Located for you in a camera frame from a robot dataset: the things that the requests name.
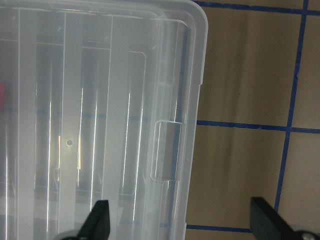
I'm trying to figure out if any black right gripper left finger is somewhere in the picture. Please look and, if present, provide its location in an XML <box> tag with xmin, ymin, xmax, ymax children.
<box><xmin>75</xmin><ymin>200</ymin><xmax>111</xmax><ymax>240</ymax></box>

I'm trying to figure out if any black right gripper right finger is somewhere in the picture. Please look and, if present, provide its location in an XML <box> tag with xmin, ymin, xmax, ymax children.
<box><xmin>249</xmin><ymin>197</ymin><xmax>297</xmax><ymax>240</ymax></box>

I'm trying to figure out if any clear plastic box lid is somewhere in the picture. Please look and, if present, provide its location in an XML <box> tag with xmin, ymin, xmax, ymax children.
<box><xmin>0</xmin><ymin>0</ymin><xmax>208</xmax><ymax>240</ymax></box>

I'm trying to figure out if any red block under lid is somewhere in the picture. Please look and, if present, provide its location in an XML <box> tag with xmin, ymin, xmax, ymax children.
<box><xmin>0</xmin><ymin>82</ymin><xmax>7</xmax><ymax>110</ymax></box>

